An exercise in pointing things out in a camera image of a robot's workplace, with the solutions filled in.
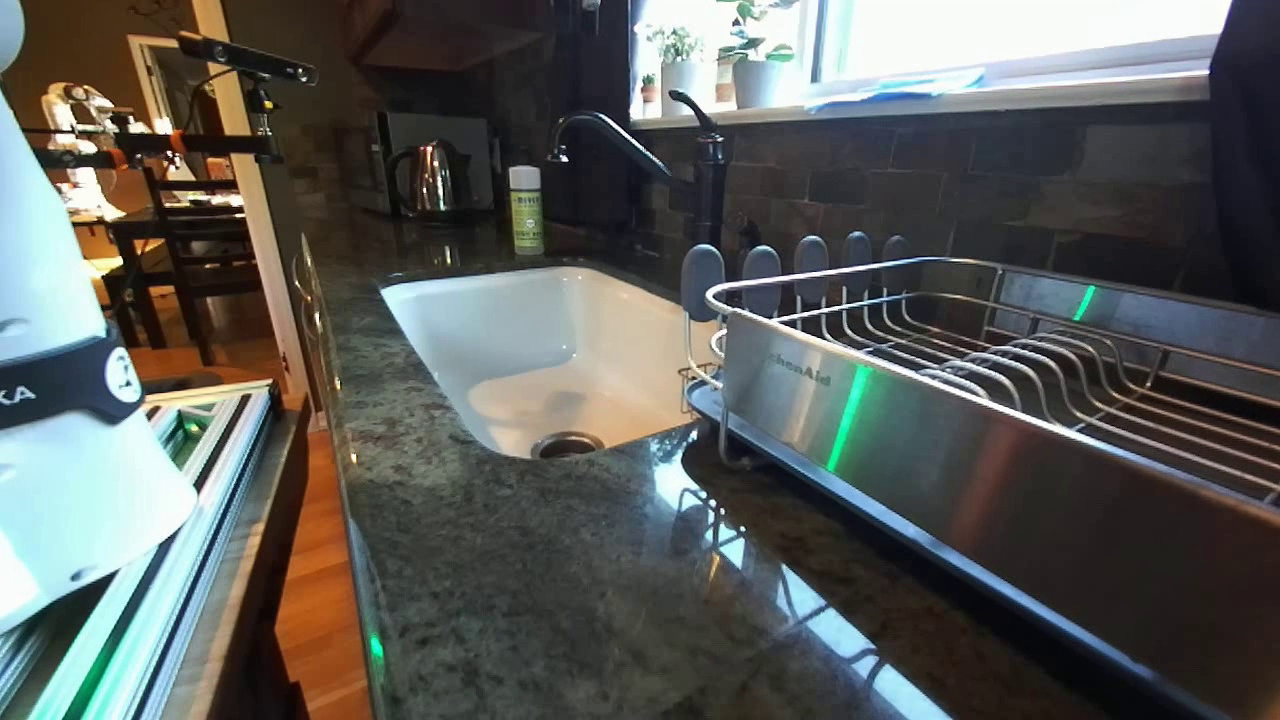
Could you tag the dark wooden dining chair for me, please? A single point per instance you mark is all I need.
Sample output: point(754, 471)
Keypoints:
point(203, 246)

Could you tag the green dish soap bottle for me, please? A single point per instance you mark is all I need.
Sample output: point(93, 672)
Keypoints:
point(527, 214)

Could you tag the white pot with green plant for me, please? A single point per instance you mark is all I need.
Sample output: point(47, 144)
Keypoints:
point(762, 66)

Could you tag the white figurine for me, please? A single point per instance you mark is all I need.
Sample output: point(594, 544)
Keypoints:
point(72, 143)

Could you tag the stainless steel dish rack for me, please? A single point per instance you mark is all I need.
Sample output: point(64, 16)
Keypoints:
point(1065, 483)

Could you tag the black kitchen faucet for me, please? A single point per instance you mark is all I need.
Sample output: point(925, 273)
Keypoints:
point(706, 173)

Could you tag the light blue papers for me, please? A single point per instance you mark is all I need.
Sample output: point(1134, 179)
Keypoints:
point(892, 90)

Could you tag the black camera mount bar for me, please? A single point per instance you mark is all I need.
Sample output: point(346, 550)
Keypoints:
point(247, 62)

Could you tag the white rectangular sink basin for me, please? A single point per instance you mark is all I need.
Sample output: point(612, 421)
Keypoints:
point(587, 340)

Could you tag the sink drain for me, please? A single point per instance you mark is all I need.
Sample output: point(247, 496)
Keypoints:
point(570, 445)

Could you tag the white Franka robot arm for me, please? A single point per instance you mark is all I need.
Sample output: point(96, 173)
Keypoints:
point(61, 253)

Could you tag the dark window curtain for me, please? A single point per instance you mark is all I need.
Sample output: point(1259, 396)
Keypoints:
point(1247, 144)

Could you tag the aluminium robot mounting platform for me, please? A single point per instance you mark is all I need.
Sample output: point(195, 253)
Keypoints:
point(184, 535)

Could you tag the shiny metal kettle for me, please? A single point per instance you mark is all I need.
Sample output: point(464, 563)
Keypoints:
point(429, 179)

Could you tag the small potted plant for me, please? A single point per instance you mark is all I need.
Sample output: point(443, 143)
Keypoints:
point(672, 66)

